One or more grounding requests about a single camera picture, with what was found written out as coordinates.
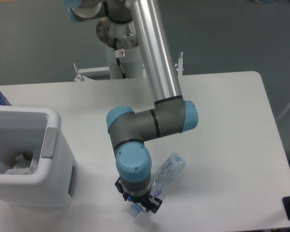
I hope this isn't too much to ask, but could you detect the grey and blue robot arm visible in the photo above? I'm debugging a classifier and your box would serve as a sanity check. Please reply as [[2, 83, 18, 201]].
[[64, 0, 198, 213]]

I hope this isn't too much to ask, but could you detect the clear plastic water bottle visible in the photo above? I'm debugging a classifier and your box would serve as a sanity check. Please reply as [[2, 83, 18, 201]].
[[128, 153, 186, 217]]

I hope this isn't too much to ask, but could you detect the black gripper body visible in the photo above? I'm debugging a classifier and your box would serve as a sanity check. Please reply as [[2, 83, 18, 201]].
[[121, 184, 151, 209]]

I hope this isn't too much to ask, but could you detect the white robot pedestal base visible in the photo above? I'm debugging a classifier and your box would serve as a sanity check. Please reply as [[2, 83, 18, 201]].
[[73, 45, 186, 82]]

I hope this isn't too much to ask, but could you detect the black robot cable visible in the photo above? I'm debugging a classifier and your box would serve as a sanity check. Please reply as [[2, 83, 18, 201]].
[[113, 37, 128, 79]]

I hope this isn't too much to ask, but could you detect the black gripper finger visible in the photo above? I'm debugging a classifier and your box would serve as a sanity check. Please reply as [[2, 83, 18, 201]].
[[146, 197, 162, 214], [115, 177, 123, 193]]

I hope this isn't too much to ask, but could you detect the white plastic trash can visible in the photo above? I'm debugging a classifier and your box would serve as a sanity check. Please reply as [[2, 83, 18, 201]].
[[0, 106, 77, 207]]

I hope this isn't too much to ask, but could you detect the trash inside the can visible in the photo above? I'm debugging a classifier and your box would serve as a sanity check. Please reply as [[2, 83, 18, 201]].
[[4, 154, 39, 175]]

